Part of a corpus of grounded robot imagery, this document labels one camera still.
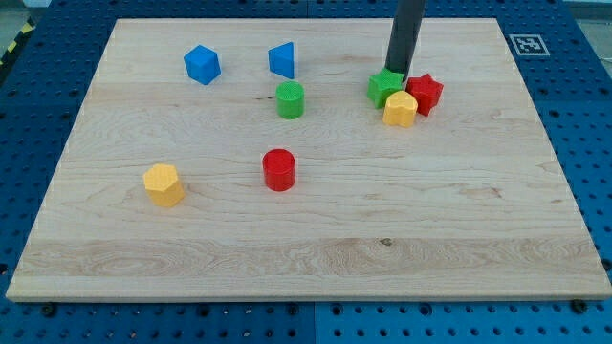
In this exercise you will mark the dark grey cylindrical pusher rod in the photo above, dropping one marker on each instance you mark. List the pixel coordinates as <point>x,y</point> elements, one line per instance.
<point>404,35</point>

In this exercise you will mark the blue triangle block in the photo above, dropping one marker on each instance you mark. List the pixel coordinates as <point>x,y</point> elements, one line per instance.
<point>282,60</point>

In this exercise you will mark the blue cube block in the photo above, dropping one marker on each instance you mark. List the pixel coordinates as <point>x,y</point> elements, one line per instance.
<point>202,64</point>

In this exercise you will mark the green star block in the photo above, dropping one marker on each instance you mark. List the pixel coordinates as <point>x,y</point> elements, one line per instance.
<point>382,85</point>

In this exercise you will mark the red star block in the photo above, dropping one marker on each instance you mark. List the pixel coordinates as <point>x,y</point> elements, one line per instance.
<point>426,90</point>

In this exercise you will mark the yellow heart block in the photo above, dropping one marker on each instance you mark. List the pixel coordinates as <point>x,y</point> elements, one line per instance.
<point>400,109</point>

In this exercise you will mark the white fiducial marker tag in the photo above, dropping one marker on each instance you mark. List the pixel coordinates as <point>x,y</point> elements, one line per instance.
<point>527,44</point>

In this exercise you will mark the green cylinder block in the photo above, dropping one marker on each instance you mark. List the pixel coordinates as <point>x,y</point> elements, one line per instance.
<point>289,99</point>

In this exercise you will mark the red cylinder block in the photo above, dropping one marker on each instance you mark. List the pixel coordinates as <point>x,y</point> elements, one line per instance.
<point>279,169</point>

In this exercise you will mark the light wooden board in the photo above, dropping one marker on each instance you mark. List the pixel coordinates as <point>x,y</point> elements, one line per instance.
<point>467,204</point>

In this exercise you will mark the yellow hexagon block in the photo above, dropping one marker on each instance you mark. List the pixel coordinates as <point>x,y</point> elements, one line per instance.
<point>163,185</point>

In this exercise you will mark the black bolt right front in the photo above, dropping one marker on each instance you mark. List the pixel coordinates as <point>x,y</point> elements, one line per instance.
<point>578,306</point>

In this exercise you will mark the black bolt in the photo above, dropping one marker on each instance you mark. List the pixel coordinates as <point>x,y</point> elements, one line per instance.
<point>48,310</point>
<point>578,306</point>

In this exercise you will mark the black bolt left front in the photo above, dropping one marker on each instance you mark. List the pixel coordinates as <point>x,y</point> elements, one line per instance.
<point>48,310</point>

